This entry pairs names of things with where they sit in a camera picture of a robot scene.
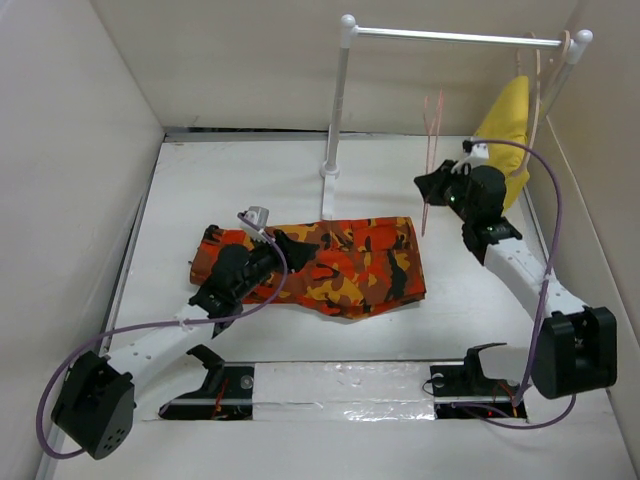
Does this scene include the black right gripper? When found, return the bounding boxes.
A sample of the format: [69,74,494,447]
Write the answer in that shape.
[413,159,476,223]

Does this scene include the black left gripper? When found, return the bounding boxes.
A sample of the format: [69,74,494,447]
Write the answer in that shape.
[235,229,314,300]

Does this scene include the pink wire hanger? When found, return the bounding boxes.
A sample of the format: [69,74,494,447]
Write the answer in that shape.
[420,89,446,237]

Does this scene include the orange camouflage trousers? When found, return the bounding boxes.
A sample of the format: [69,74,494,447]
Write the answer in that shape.
[190,217,426,319]

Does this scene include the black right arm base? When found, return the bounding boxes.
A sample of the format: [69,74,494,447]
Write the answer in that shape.
[422,363,528,420]

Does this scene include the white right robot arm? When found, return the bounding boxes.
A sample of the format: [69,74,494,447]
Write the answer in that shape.
[414,160,618,399]

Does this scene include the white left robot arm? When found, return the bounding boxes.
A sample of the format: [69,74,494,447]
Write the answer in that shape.
[51,230,318,460]

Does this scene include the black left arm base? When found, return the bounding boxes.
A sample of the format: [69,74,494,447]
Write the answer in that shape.
[159,363,255,421]

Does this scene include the wooden hanger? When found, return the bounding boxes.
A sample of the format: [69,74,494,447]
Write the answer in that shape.
[527,30,572,149]

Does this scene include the yellow garment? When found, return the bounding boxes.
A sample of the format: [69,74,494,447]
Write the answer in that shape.
[474,75,530,211]

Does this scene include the white clothes rack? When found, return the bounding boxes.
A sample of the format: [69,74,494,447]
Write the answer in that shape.
[320,14,594,220]

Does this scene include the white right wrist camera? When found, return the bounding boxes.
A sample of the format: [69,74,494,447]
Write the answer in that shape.
[451,139,489,175]

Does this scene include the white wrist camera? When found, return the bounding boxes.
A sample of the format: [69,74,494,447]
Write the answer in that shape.
[237,206,269,243]
[451,139,489,175]

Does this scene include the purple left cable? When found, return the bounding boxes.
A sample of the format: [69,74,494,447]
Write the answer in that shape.
[35,212,290,460]

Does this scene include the purple cable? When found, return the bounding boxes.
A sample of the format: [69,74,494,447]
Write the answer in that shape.
[35,212,290,460]
[462,139,577,431]

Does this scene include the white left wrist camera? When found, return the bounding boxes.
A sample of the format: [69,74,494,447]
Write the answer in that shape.
[237,206,269,243]

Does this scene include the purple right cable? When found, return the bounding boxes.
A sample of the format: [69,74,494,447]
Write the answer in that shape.
[462,139,577,431]

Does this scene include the aluminium frame rail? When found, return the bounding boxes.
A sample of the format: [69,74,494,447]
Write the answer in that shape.
[34,429,66,480]

